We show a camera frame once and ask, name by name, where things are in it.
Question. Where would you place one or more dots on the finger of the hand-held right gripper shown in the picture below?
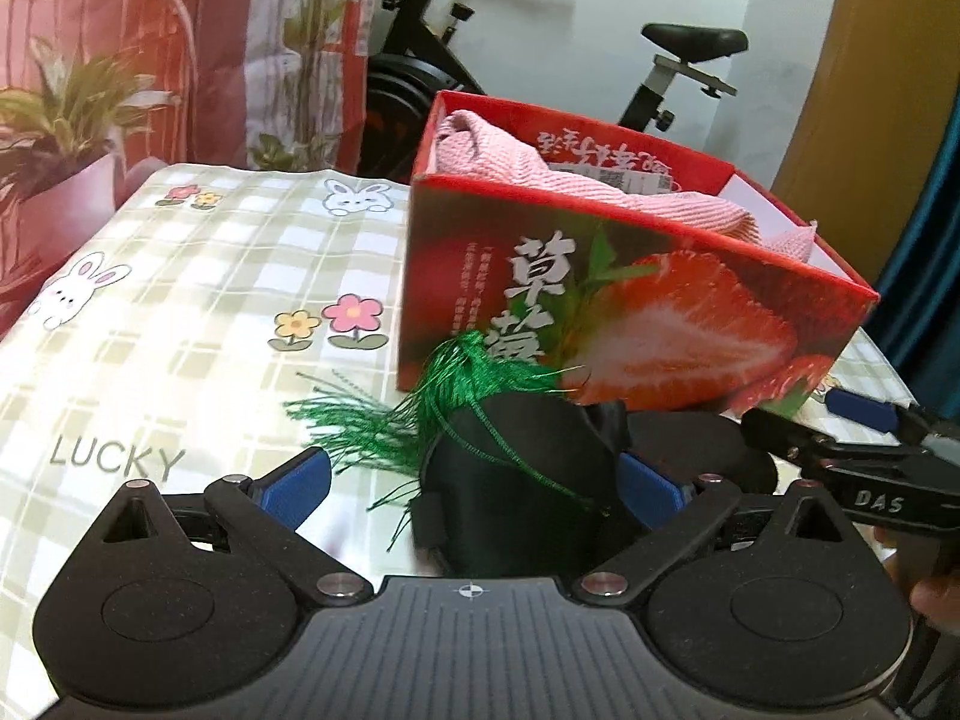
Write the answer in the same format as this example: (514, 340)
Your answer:
(780, 435)
(862, 406)

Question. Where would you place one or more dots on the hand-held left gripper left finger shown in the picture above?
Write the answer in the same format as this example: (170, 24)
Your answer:
(296, 484)

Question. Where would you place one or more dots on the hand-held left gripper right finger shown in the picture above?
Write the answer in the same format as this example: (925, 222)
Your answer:
(649, 487)

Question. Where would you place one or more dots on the black cloth with green tassel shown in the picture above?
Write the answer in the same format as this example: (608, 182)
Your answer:
(517, 480)

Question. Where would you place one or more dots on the red strawberry print box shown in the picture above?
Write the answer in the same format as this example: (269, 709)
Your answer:
(675, 315)

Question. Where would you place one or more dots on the pale pink knitted cloth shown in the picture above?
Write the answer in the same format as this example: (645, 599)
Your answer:
(525, 157)

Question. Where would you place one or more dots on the person's right hand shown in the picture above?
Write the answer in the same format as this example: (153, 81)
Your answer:
(937, 594)

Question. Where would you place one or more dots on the teal curtain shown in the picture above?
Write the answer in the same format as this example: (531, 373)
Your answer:
(930, 277)

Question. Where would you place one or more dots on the wooden door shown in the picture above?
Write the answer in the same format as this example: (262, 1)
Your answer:
(885, 52)

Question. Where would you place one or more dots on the black exercise bike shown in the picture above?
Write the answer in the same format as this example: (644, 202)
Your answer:
(420, 75)

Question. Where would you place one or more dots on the printed pink backdrop cloth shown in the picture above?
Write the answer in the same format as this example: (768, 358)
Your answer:
(75, 15)

